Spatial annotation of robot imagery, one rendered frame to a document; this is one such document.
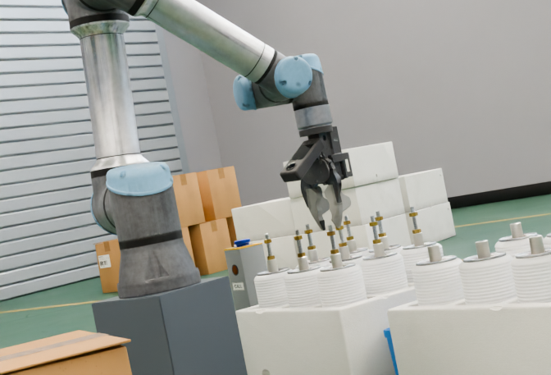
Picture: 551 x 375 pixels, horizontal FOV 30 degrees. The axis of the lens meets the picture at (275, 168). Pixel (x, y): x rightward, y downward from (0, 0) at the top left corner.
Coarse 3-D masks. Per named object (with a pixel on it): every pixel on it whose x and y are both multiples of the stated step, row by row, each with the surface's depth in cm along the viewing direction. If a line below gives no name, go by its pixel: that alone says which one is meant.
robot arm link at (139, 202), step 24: (120, 168) 187; (144, 168) 182; (168, 168) 186; (120, 192) 182; (144, 192) 181; (168, 192) 184; (120, 216) 182; (144, 216) 181; (168, 216) 183; (120, 240) 184
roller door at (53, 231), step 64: (0, 0) 754; (0, 64) 745; (64, 64) 790; (128, 64) 841; (0, 128) 737; (64, 128) 780; (0, 192) 728; (64, 192) 771; (0, 256) 720; (64, 256) 762
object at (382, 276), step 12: (360, 264) 219; (372, 264) 216; (384, 264) 216; (396, 264) 217; (372, 276) 217; (384, 276) 216; (396, 276) 216; (372, 288) 217; (384, 288) 216; (396, 288) 216
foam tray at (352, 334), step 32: (256, 320) 228; (288, 320) 218; (320, 320) 208; (352, 320) 205; (384, 320) 209; (256, 352) 230; (288, 352) 219; (320, 352) 210; (352, 352) 204; (384, 352) 208
